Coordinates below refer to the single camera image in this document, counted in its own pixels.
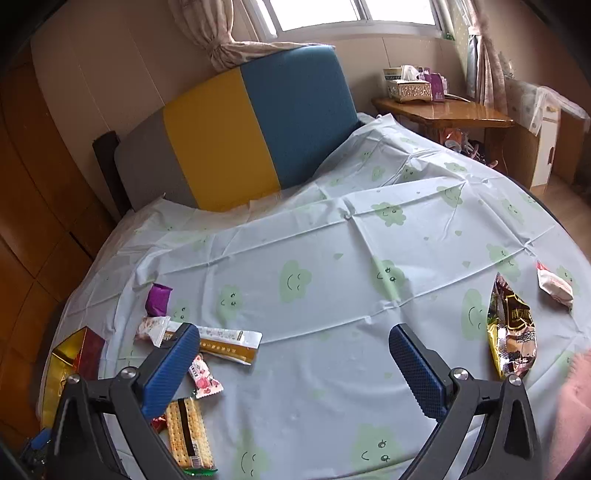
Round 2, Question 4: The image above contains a purple box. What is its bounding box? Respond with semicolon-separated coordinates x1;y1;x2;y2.
420;67;446;103

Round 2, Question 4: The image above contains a white pinkish snack packet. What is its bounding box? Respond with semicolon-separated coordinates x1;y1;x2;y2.
134;316;171;348

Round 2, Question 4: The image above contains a hanging patterned curtain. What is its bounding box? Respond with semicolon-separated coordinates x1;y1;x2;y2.
466;0;513;109

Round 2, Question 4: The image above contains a gold purple snack bag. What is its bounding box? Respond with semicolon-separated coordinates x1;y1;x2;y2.
487;272;539;381

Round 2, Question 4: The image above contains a tied patterned curtain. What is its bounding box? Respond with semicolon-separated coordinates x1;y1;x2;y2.
168;0;335;72

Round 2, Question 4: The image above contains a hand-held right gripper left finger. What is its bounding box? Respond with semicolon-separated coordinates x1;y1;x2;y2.
48;322;201;480

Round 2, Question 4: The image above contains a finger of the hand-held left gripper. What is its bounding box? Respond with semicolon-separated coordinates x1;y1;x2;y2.
21;427;52;467

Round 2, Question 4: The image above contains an ornate tissue box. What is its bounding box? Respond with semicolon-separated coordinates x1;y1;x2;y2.
387;65;432;103

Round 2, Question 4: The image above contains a pink plastic object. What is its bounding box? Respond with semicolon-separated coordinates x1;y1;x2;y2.
438;127;499;169

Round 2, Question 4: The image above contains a wooden side table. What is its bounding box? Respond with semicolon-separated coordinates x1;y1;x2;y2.
372;95;515;171

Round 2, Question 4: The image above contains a small strawberry print packet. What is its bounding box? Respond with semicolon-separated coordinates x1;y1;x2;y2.
187;354;223;400

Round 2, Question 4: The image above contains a white green box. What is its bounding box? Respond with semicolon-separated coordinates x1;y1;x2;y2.
382;66;416;86

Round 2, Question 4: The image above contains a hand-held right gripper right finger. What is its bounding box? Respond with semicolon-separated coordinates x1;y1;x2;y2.
389;323;542;480

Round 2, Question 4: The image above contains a white red snack packet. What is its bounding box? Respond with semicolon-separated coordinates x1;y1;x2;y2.
536;261;574;311

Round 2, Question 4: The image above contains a gold tin box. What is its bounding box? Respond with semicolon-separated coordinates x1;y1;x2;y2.
41;325;108;432

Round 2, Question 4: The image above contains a purple snack packet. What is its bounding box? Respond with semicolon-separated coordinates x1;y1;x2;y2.
145;283;174;318

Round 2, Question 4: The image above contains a white printed tablecloth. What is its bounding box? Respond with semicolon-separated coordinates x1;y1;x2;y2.
39;113;591;480

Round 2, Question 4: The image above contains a cracker packet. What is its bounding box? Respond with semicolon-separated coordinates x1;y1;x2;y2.
164;396;219;477

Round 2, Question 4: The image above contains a wooden wardrobe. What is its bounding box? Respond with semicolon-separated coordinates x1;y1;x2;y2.
0;46;116;453

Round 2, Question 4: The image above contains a pink fuzzy garment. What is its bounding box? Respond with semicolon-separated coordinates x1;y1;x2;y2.
551;348;591;480

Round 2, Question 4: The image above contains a grey yellow blue sofa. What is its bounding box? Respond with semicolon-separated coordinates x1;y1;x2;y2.
114;45;361;213

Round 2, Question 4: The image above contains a window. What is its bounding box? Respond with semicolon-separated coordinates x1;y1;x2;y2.
245;0;467;42

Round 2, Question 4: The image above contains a long white brown packet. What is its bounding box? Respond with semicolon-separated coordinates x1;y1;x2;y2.
159;320;263;366

